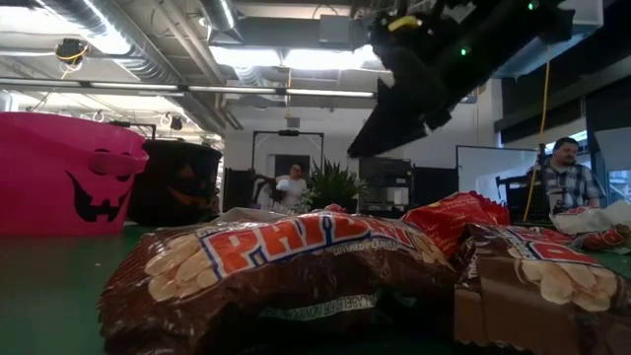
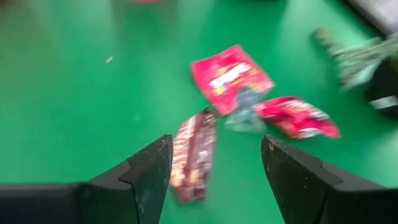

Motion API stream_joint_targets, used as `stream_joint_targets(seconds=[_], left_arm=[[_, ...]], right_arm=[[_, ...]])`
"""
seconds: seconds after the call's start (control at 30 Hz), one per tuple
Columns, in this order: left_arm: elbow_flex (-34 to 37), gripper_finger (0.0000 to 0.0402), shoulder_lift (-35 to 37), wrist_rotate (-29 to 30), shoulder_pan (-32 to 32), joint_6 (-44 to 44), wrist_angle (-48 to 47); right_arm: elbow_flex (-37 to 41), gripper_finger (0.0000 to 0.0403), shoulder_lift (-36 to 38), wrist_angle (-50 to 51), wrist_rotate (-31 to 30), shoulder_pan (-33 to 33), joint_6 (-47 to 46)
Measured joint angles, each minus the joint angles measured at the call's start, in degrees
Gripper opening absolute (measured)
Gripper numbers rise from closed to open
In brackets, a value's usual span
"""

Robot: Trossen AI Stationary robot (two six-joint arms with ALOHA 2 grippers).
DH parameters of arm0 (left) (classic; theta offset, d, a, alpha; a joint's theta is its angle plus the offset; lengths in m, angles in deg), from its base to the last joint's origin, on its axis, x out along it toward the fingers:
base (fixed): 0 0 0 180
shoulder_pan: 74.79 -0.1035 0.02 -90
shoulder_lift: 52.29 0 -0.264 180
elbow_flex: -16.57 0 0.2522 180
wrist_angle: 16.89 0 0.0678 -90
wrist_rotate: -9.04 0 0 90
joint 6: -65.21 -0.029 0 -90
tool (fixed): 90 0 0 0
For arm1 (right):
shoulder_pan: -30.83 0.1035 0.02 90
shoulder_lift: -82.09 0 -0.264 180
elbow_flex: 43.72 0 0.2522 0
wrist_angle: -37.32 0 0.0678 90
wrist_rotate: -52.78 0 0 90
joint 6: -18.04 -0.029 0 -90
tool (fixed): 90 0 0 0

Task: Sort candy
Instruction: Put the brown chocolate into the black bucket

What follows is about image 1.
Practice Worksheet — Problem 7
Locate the black frame stand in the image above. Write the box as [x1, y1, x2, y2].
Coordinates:
[250, 128, 325, 172]
[110, 120, 158, 142]

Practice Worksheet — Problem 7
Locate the small potted green plant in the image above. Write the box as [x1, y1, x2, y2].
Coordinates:
[300, 158, 370, 216]

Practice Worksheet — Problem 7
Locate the large rectangular metal duct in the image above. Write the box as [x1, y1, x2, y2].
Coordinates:
[490, 0, 605, 80]

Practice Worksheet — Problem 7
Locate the white board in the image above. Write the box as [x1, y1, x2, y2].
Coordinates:
[456, 145, 539, 218]

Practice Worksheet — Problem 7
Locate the black pumpkin bucket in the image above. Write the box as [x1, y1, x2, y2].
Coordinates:
[126, 138, 223, 228]

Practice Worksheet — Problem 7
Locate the black equipment stand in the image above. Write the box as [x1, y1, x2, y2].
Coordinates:
[495, 175, 543, 221]

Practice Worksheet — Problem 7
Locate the black equipment rack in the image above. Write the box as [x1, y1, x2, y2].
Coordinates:
[358, 156, 414, 218]

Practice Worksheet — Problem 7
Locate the brown PayDay bar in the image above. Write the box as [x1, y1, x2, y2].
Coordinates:
[97, 210, 462, 355]
[453, 222, 631, 355]

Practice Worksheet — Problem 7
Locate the long ceiling light bar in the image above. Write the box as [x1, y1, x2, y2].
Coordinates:
[0, 76, 380, 104]

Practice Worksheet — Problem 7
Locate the black panel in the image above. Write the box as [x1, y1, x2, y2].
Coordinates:
[223, 167, 256, 212]

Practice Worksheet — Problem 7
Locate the yellow hanging cable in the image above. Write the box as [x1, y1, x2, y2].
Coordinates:
[522, 61, 552, 223]

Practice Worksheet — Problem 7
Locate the person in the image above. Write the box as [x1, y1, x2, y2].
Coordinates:
[526, 136, 608, 211]
[273, 164, 310, 211]

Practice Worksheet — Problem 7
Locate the clear candy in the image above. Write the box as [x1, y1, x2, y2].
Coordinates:
[214, 205, 307, 226]

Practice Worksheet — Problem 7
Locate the black cabinet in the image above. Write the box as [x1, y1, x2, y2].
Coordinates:
[412, 166, 458, 209]

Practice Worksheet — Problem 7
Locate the white and red candy pack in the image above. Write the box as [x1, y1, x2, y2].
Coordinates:
[549, 199, 631, 237]

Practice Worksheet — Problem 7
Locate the round silver air duct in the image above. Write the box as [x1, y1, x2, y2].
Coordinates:
[199, 0, 245, 43]

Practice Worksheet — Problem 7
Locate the bright ceiling light panel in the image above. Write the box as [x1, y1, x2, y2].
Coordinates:
[209, 43, 390, 73]

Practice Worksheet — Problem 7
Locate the black ceiling cable reel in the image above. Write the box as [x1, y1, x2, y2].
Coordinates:
[53, 37, 89, 64]

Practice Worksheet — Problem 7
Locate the pink pumpkin bucket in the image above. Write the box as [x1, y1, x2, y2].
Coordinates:
[0, 110, 150, 238]

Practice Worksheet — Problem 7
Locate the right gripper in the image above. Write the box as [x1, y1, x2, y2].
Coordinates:
[347, 16, 462, 159]

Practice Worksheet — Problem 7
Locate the grey ceiling box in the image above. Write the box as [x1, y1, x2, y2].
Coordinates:
[317, 13, 371, 46]

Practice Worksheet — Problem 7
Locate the green table mat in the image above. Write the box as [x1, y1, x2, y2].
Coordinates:
[0, 219, 631, 355]

